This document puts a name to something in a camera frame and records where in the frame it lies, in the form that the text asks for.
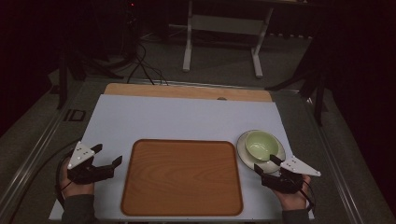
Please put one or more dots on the brown wooden tray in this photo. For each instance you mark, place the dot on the brown wooden tray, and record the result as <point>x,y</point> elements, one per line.
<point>182,179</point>

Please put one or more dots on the person's left hand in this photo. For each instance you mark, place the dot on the person's left hand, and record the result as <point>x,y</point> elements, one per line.
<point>77,189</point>

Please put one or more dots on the white metal table frame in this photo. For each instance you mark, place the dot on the white metal table frame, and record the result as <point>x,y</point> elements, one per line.
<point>186,46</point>

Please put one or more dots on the white saucer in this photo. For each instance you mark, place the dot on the white saucer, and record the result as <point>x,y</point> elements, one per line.
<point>249,157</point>

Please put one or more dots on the light green bowl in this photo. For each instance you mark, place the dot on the light green bowl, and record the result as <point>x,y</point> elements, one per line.
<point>262,145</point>

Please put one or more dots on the black metal stand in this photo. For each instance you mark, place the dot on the black metal stand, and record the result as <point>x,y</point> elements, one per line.
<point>319,93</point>
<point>63,77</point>

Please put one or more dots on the person's right hand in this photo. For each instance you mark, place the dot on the person's right hand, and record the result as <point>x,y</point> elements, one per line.
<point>292,200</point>

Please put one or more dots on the white table mat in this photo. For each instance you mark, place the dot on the white table mat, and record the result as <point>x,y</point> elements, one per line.
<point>174,119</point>

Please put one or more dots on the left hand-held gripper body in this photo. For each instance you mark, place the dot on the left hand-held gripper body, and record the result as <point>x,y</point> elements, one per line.
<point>80,154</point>

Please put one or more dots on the black floor bracket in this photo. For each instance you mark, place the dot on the black floor bracket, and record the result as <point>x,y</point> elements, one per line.
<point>74,115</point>

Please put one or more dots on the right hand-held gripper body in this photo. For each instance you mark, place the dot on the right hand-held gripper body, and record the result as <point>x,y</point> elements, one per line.
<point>299,167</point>

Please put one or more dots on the silver metal rail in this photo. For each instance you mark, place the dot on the silver metal rail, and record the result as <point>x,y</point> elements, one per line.
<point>339,174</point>
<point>28,168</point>

